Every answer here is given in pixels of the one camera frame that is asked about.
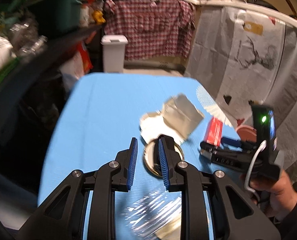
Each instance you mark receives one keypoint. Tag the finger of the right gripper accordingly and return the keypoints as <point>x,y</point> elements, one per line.
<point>234,141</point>
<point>226,156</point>

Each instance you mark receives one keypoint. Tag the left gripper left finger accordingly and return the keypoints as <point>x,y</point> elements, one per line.
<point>83,204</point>

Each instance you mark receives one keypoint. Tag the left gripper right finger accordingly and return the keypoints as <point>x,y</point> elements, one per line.
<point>211,203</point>

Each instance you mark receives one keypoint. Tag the red white toothpaste box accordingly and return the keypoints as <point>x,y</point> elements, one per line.
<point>213,133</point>

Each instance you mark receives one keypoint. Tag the pink plastic trash basin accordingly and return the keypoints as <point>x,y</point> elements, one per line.
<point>247,133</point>

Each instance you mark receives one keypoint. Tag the white pedal trash bin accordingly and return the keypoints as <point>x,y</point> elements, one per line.
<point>113,53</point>

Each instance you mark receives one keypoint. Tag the person's right hand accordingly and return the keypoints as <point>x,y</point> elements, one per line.
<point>283,197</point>

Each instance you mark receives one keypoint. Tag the crumpled cream paper napkin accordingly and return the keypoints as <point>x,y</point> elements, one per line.
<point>174,228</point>

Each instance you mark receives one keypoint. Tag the torn cream paper bag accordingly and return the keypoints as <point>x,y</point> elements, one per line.
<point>178,118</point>

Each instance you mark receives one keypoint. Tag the clear plastic wrapper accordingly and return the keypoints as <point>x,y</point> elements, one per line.
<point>146,215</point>

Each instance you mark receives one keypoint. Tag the grey deer print curtain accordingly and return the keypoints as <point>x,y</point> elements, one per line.
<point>241,56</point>

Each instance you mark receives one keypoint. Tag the round gold jar lid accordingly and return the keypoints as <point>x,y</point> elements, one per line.
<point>150,160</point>

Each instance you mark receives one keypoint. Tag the blue tablecloth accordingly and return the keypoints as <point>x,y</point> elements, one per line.
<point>101,117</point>

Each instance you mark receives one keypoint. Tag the red plaid shirt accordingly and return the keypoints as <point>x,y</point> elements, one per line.
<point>153,28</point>

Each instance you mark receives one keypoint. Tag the red orange snack bag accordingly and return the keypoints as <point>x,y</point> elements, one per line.
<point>87,66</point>

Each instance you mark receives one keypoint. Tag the black storage shelf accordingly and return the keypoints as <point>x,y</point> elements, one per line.
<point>20,27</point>

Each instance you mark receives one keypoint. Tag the white label jar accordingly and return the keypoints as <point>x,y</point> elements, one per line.
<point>84,16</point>

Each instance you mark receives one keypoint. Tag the green plastic storage box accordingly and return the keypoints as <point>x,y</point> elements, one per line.
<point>55,16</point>

